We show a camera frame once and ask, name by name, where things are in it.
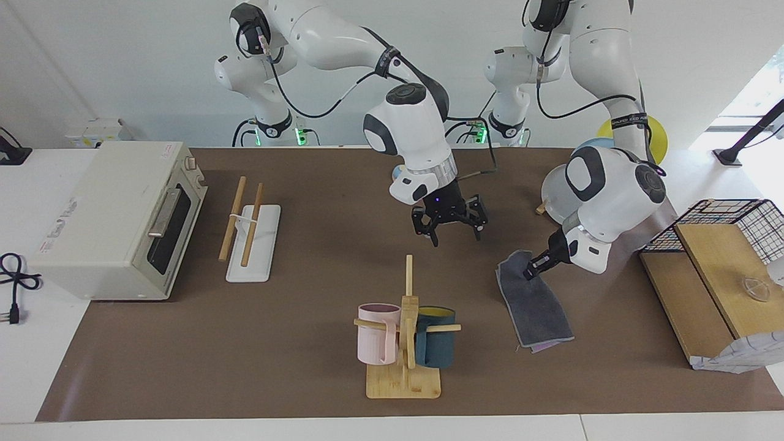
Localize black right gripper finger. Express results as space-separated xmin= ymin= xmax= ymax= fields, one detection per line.
xmin=412 ymin=208 xmax=442 ymax=248
xmin=464 ymin=196 xmax=489 ymax=241

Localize purple and grey towel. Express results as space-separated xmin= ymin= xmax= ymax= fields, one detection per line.
xmin=495 ymin=249 xmax=575 ymax=354

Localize white towel rack wooden bars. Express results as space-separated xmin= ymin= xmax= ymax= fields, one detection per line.
xmin=219 ymin=176 xmax=282 ymax=284

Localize grey plate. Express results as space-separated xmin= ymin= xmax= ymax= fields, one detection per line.
xmin=541 ymin=167 xmax=582 ymax=224

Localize light blue plate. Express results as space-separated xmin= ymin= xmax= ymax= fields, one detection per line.
xmin=573 ymin=138 xmax=616 ymax=157

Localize brown table mat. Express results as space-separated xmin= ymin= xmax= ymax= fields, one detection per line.
xmin=36 ymin=147 xmax=784 ymax=422

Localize dark teal mug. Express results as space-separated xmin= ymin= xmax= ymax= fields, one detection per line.
xmin=415 ymin=306 xmax=457 ymax=369

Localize pink mug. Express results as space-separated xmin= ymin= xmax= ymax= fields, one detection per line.
xmin=358 ymin=303 xmax=402 ymax=366

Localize wooden board shelf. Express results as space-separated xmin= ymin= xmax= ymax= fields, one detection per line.
xmin=639 ymin=222 xmax=784 ymax=368

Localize yellow plate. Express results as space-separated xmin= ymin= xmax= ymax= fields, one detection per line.
xmin=597 ymin=115 xmax=668 ymax=166

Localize wooden mug tree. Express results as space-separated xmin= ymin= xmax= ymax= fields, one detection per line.
xmin=353 ymin=255 xmax=462 ymax=400

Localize black stand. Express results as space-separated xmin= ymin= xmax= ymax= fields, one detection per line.
xmin=712 ymin=98 xmax=784 ymax=168

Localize white patterned paper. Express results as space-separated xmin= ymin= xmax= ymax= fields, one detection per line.
xmin=691 ymin=331 xmax=784 ymax=374

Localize beige toaster oven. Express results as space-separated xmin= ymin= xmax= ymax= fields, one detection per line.
xmin=31 ymin=141 xmax=208 ymax=301

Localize white power strip box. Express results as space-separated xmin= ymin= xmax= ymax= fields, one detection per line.
xmin=66 ymin=118 xmax=126 ymax=149

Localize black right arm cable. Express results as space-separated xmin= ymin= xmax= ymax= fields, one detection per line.
xmin=257 ymin=24 xmax=498 ymax=179

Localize black wire basket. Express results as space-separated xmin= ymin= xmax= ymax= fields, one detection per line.
xmin=639 ymin=198 xmax=784 ymax=265

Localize black device with cable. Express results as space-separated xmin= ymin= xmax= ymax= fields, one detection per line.
xmin=0 ymin=127 xmax=32 ymax=166

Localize black power cord with plug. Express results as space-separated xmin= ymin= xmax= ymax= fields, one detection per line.
xmin=0 ymin=252 xmax=42 ymax=325

